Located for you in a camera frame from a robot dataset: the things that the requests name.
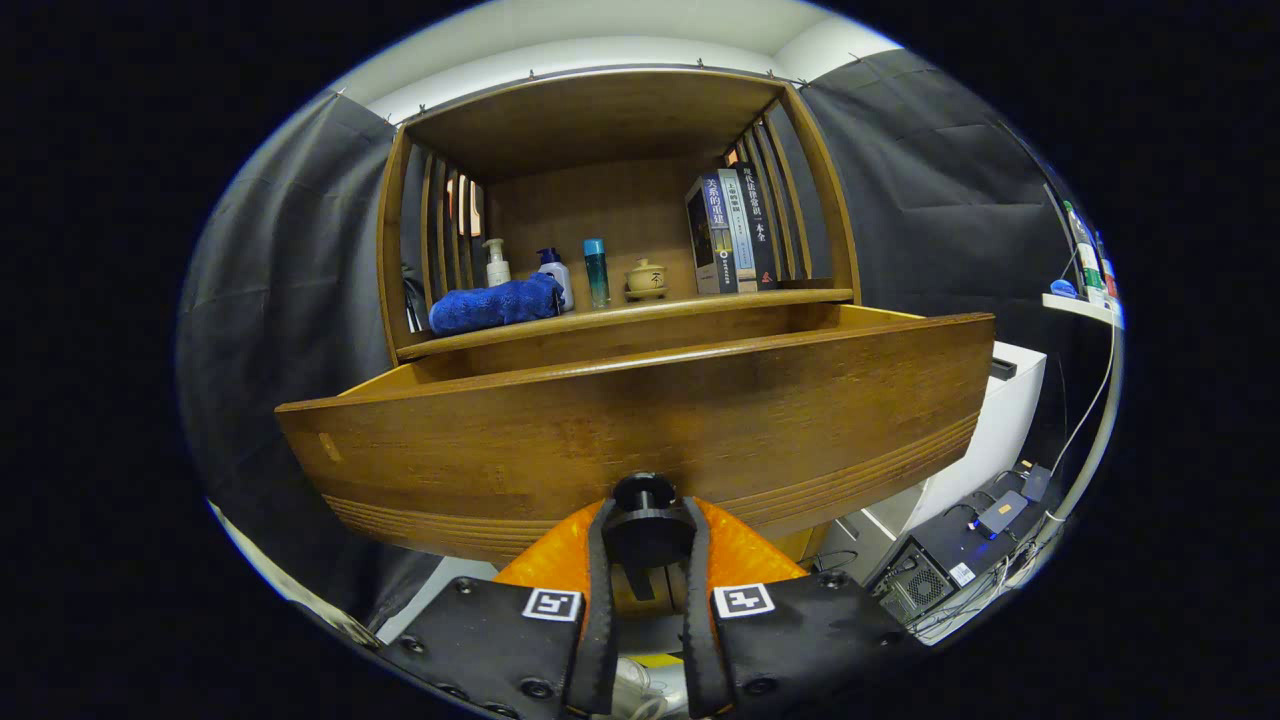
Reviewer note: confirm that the white pump bottle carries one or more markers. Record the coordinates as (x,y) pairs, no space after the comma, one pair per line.
(496,268)

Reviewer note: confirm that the red label water bottle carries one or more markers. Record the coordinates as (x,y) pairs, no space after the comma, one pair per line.
(1108,275)

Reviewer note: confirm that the white side table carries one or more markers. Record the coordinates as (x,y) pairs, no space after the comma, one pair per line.
(1085,310)

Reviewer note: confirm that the white spine book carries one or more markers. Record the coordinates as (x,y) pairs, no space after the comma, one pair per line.
(740,235)

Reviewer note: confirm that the small blue object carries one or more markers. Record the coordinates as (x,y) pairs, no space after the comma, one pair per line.
(1064,289)

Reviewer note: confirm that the wooden drawer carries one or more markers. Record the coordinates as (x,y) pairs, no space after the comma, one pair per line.
(600,430)

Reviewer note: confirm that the blue cap lotion bottle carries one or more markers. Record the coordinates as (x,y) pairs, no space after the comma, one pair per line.
(558,275)

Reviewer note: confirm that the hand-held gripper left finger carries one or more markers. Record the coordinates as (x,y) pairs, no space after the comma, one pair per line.
(595,620)

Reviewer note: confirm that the beige lidded tea cup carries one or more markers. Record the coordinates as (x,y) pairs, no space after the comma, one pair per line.
(646,280)

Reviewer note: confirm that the wooden cabinet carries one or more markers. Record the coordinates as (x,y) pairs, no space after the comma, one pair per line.
(600,120)

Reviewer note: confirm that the wooden countertop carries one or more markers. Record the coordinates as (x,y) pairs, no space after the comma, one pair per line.
(700,303)

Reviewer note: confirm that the teal bottle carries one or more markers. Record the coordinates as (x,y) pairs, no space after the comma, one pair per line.
(597,275)

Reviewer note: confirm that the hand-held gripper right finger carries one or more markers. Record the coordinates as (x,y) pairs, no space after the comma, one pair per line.
(700,620)

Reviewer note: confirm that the black power adapter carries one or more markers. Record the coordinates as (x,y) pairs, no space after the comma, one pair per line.
(1000,513)

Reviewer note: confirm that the blue spine book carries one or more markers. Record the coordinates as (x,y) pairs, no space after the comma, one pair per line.
(708,235)

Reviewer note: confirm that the green label water bottle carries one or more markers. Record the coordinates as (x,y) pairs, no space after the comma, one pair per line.
(1085,260)

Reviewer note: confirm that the blue towel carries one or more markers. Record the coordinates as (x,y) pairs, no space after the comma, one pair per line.
(490,308)

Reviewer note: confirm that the black computer case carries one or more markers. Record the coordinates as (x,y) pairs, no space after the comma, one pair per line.
(915,585)

